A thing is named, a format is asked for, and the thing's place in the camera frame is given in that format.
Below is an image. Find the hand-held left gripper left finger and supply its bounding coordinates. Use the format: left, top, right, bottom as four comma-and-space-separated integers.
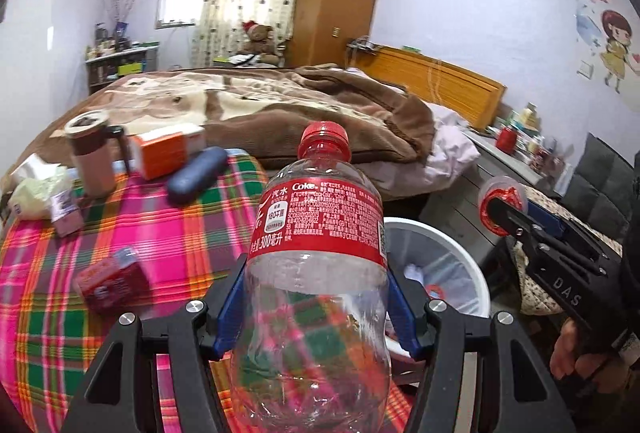
71, 252, 249, 433

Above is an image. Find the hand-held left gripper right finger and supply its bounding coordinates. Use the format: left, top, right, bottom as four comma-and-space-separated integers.
384, 267, 568, 433

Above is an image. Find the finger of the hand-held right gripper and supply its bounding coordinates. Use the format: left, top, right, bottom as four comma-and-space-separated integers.
525, 199, 569, 237
482, 197, 551, 250

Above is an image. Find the white plastic trash bin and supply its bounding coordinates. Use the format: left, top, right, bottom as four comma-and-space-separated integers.
382, 218, 492, 360

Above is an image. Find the clear plastic bottle red label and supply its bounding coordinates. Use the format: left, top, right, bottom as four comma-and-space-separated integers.
229, 120, 392, 433

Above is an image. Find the person's right hand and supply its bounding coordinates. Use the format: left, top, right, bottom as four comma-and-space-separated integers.
549, 317, 628, 395

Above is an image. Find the grey cluttered nightstand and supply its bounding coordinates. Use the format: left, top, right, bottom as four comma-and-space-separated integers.
467, 103, 577, 196

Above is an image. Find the grey padded chair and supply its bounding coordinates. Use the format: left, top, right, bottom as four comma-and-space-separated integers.
564, 132, 640, 241

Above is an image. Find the red jar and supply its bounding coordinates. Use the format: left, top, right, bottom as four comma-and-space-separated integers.
495, 123, 522, 152

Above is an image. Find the colourful plaid cloth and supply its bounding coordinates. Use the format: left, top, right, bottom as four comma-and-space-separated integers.
0, 147, 416, 433

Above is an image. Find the small red box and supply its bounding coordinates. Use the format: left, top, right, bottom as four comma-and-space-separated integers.
74, 247, 152, 315

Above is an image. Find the dark blue glasses case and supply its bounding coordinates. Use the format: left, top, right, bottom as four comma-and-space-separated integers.
166, 146, 230, 206

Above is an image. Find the orange wooden headboard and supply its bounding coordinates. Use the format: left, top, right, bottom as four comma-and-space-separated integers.
349, 44, 507, 130

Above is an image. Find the orange and white box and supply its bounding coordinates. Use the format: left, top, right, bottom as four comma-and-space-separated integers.
128, 123, 206, 181

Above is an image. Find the small brown purple box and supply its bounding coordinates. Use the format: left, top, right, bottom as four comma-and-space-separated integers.
49, 189, 86, 239

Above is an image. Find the brown fleece blanket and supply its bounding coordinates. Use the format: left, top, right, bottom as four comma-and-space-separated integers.
19, 64, 437, 164

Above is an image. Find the brown beige lidded mug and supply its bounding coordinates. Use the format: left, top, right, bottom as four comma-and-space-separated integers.
64, 109, 133, 200

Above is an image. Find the pale green tissue pack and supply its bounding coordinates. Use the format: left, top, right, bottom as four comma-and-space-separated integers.
0, 154, 77, 221

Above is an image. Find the brown teddy bear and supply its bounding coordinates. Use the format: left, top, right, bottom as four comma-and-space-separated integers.
235, 19, 282, 67

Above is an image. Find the cluttered shelf desk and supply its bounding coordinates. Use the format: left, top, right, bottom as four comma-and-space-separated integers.
84, 42, 162, 94

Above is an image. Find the small window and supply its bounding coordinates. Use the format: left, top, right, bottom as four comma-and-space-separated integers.
154, 0, 204, 30

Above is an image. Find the vase of dry branches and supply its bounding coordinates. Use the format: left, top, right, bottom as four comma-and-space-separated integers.
99, 0, 145, 38

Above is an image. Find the cartoon girl wall sticker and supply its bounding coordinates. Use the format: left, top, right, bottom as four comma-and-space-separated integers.
574, 7, 640, 94

